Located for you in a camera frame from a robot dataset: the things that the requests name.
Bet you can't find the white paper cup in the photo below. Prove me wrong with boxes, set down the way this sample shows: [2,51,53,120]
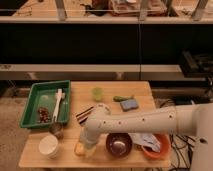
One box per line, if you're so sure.
[38,135,59,158]

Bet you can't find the green plastic tray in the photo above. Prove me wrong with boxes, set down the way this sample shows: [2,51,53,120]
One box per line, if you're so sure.
[20,80,71,129]

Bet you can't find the striped black white block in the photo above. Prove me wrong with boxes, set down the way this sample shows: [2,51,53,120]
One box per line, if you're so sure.
[76,107,94,125]

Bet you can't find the dark purple bowl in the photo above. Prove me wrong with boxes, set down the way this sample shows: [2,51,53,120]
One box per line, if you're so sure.
[106,133,132,158]

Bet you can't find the black equipment on shelf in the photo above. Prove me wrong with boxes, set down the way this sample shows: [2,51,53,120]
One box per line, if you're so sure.
[179,51,213,78]

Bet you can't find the orange bowl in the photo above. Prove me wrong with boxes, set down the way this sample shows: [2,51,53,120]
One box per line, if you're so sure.
[141,134,171,160]

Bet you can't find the small metal cup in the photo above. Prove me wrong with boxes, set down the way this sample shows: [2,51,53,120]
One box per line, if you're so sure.
[50,123,64,139]

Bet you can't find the red brown small object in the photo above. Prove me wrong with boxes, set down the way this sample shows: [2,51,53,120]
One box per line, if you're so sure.
[38,107,50,123]

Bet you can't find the yellow apple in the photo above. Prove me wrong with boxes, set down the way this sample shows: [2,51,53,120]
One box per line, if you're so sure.
[74,142,96,157]

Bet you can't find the white crumpled cloth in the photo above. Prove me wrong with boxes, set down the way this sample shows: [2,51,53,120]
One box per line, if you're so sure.
[130,133,161,152]

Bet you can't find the green plastic cup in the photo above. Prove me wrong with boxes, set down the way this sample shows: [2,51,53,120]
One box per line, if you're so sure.
[92,87,103,102]

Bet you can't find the metal shelf rack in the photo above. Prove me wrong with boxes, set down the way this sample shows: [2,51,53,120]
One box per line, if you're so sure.
[0,0,213,81]

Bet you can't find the blue sponge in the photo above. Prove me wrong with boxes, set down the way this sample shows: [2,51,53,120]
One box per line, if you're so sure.
[120,99,138,111]

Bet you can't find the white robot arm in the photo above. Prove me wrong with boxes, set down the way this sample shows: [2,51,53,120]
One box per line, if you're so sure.
[79,103,213,171]

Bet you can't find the black cables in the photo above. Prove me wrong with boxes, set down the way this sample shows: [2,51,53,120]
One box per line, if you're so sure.
[159,98,201,171]

